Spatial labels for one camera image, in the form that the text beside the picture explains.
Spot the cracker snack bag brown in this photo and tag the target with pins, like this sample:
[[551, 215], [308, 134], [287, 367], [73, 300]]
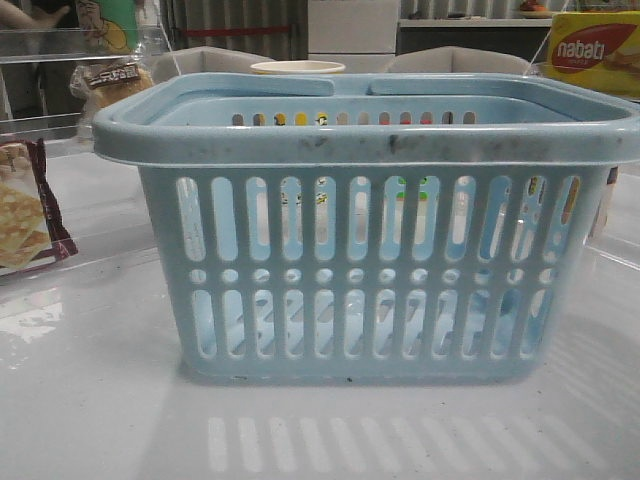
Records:
[[32, 231]]

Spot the cream paper cup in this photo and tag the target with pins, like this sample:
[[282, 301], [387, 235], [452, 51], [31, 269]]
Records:
[[297, 67]]

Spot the green yellow cartoon package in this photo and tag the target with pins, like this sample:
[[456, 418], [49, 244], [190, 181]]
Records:
[[109, 26]]

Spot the grey chair right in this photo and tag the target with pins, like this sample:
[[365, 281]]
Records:
[[453, 59]]

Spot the light blue plastic basket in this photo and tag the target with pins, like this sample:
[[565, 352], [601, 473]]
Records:
[[419, 227]]

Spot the packaged bread with brown label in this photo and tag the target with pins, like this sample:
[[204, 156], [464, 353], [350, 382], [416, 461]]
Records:
[[101, 85]]

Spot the yellow nabati wafer box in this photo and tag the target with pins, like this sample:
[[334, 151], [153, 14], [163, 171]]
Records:
[[598, 51]]

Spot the clear acrylic shelf left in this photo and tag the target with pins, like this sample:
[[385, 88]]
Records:
[[35, 66]]

